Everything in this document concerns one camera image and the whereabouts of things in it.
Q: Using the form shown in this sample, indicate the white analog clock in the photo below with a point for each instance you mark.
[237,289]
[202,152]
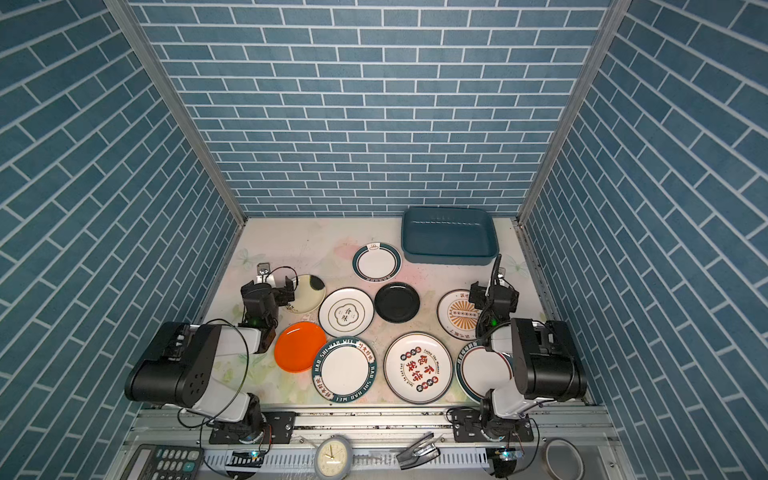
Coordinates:
[333,459]

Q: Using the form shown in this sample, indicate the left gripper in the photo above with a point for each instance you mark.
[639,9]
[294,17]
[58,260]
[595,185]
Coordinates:
[281,291]

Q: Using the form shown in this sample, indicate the teal plastic bin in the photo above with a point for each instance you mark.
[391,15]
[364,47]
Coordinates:
[448,236]

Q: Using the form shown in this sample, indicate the green rim lettered plate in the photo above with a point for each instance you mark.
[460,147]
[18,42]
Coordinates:
[344,370]

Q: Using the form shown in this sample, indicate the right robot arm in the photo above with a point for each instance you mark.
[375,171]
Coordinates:
[544,360]

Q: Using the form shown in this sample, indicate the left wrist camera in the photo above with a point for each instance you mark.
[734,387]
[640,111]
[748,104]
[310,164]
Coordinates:
[265,274]

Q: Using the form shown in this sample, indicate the cream plate with dark spot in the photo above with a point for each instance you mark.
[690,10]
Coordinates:
[310,293]

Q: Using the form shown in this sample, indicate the black stapler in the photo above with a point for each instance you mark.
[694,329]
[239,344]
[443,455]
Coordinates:
[419,453]

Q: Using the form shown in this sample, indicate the white plate flower outline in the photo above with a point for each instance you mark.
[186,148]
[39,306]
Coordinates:
[346,312]

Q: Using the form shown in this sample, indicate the white plate red characters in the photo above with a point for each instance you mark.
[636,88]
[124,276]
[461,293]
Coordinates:
[418,368]

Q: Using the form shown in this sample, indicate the black calculator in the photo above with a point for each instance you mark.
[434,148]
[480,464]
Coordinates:
[163,462]

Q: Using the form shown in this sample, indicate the green red rim plate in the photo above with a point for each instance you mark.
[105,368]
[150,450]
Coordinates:
[479,370]

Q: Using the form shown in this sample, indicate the aluminium rail base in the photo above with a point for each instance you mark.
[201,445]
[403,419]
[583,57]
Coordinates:
[378,433]

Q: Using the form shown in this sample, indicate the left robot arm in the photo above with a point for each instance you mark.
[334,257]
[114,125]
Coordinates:
[177,366]

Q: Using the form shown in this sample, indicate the small green rim plate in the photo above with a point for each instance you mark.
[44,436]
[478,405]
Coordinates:
[377,262]

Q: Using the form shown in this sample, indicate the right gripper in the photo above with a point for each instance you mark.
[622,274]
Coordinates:
[494,291]

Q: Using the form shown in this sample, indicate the black plate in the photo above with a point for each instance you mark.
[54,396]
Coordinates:
[397,302]

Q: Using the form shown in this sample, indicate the orange sunburst plate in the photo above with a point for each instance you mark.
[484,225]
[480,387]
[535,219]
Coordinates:
[457,315]

